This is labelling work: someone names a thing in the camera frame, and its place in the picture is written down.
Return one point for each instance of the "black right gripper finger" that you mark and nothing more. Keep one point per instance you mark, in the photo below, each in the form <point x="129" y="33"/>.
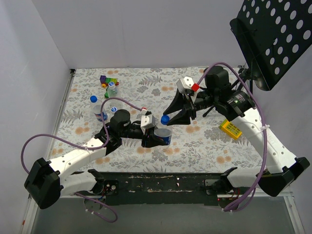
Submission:
<point x="177" y="104"/>
<point x="182" y="118"/>

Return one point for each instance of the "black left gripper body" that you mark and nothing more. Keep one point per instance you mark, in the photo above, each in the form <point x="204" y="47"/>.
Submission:
<point x="147" y="135"/>

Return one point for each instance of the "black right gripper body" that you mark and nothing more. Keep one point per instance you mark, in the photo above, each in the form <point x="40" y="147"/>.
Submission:
<point x="192" y="107"/>

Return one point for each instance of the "Pepsi bottle blue label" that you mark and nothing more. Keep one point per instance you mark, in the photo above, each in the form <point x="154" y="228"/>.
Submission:
<point x="164" y="132"/>

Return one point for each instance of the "blue bottle cap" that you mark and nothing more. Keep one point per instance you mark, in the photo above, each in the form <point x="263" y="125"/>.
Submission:
<point x="93" y="99"/>
<point x="165" y="119"/>

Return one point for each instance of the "clear unlabelled plastic bottle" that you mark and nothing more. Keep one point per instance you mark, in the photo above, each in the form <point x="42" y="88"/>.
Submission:
<point x="114" y="93"/>

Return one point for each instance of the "Pocari Sweat labelled bottle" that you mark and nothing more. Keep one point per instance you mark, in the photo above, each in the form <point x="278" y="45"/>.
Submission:
<point x="96" y="109"/>

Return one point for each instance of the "white bottle cap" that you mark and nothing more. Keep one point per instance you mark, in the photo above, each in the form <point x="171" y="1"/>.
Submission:
<point x="113" y="110"/>

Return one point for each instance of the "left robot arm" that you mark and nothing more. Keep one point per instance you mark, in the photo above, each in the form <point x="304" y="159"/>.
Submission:
<point x="47" y="181"/>

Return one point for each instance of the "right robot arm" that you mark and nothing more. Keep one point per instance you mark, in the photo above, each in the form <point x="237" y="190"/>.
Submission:
<point x="282" y="167"/>

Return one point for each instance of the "yellow green toy block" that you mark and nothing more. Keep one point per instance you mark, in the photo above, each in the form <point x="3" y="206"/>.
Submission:
<point x="230" y="129"/>

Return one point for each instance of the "green blue toy figure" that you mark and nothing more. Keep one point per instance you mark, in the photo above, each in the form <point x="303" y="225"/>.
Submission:
<point x="106" y="94"/>

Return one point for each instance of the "colourful toy block train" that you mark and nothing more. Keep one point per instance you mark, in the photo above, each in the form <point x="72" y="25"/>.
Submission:
<point x="105" y="81"/>

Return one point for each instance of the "black music stand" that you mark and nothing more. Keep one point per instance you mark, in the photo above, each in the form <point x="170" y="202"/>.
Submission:
<point x="272" y="36"/>

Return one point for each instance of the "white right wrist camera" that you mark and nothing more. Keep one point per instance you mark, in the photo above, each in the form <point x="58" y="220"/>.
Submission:
<point x="188" y="88"/>

